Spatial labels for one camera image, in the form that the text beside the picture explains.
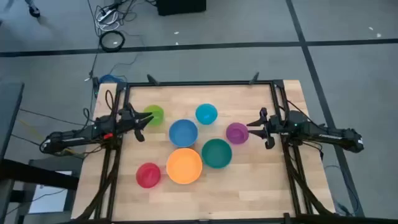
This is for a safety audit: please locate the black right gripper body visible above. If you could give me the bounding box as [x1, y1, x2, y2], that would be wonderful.
[260, 107, 285, 151]

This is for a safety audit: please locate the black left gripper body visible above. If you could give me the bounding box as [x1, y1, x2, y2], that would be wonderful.
[117, 103, 146, 143]

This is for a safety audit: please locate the small purple plastic bowl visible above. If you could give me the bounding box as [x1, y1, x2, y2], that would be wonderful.
[226, 122, 250, 145]

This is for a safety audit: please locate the medium blue plastic bowl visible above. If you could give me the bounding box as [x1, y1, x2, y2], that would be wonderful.
[169, 119, 199, 148]

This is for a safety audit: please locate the medium teal plastic bowl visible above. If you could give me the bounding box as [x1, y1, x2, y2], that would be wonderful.
[201, 138, 233, 169]

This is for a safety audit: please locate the small green plastic bowl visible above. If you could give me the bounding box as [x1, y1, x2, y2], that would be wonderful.
[142, 105, 165, 127]

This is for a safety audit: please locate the small red plastic bowl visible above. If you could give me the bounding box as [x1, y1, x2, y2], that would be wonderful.
[136, 162, 162, 189]

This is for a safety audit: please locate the small cyan plastic bowl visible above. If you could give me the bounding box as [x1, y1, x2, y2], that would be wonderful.
[195, 103, 218, 126]

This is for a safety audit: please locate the large orange plastic bowl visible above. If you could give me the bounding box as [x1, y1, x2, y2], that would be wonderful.
[165, 147, 203, 185]

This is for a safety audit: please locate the grey stool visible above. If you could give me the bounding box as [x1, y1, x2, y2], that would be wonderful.
[27, 157, 84, 216]

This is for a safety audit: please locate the white power strip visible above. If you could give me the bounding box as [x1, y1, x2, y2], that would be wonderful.
[96, 7, 118, 22]

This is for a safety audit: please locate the black box on floor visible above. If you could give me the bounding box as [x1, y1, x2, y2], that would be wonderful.
[155, 0, 208, 17]

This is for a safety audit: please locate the person's foot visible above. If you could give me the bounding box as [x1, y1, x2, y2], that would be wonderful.
[24, 0, 42, 18]

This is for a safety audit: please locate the blue cable bundle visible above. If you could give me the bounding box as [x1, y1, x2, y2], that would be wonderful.
[98, 73, 126, 85]

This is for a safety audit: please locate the black aluminium table frame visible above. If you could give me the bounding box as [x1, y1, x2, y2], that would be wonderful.
[73, 79, 345, 224]

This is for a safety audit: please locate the coiled black cable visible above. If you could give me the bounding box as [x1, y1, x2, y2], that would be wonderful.
[98, 30, 126, 53]

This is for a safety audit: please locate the white coiled cable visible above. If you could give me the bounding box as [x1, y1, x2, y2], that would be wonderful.
[95, 12, 121, 32]

